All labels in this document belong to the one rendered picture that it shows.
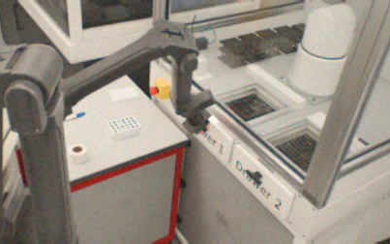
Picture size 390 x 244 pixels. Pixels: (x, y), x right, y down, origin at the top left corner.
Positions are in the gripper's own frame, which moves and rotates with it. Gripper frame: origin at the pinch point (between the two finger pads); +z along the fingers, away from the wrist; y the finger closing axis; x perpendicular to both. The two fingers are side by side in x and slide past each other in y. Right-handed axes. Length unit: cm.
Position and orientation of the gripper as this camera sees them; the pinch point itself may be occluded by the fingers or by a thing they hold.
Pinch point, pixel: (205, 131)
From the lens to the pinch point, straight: 164.9
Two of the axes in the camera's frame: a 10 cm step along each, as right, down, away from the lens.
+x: -5.7, -5.4, 6.1
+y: 7.2, -6.9, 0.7
